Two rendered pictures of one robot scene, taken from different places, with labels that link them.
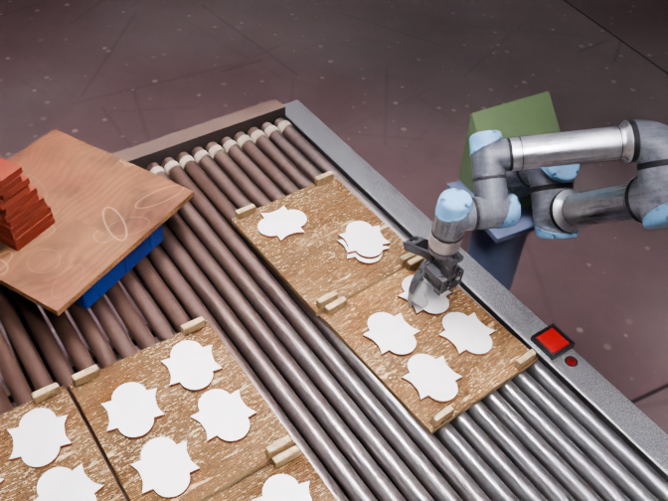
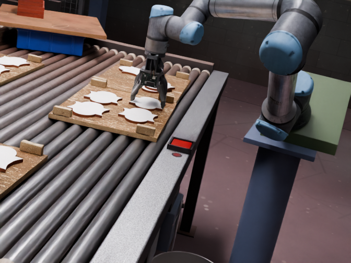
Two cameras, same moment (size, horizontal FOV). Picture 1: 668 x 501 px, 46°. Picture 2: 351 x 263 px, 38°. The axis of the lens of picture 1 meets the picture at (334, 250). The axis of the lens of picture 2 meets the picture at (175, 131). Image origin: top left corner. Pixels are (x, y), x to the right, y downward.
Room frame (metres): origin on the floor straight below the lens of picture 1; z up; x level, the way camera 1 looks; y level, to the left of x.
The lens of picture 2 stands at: (0.16, -1.58, 1.49)
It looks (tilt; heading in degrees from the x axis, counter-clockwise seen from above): 20 degrees down; 45
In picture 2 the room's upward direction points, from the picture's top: 11 degrees clockwise
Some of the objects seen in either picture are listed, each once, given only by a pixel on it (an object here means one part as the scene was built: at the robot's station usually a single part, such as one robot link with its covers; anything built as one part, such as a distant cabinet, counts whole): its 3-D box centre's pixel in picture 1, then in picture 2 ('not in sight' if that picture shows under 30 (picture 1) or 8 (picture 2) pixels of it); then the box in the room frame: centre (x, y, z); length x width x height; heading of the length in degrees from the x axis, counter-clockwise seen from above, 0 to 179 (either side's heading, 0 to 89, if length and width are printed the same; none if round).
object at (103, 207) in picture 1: (56, 211); (50, 20); (1.46, 0.72, 1.03); 0.50 x 0.50 x 0.02; 62
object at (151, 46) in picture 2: (445, 239); (156, 45); (1.32, -0.26, 1.16); 0.08 x 0.08 x 0.05
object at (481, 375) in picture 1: (426, 337); (118, 109); (1.21, -0.24, 0.93); 0.41 x 0.35 x 0.02; 40
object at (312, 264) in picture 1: (325, 240); (143, 83); (1.53, 0.03, 0.93); 0.41 x 0.35 x 0.02; 39
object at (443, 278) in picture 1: (441, 264); (152, 68); (1.31, -0.26, 1.08); 0.09 x 0.08 x 0.12; 40
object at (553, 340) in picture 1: (552, 341); (181, 145); (1.23, -0.55, 0.92); 0.06 x 0.06 x 0.01; 37
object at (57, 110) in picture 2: (442, 416); (62, 111); (0.98, -0.26, 0.95); 0.06 x 0.02 x 0.03; 130
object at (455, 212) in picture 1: (452, 215); (161, 23); (1.32, -0.26, 1.24); 0.09 x 0.08 x 0.11; 104
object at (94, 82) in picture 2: (335, 306); (98, 83); (1.28, -0.01, 0.95); 0.06 x 0.02 x 0.03; 130
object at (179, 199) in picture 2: not in sight; (160, 219); (1.08, -0.68, 0.77); 0.14 x 0.11 x 0.18; 37
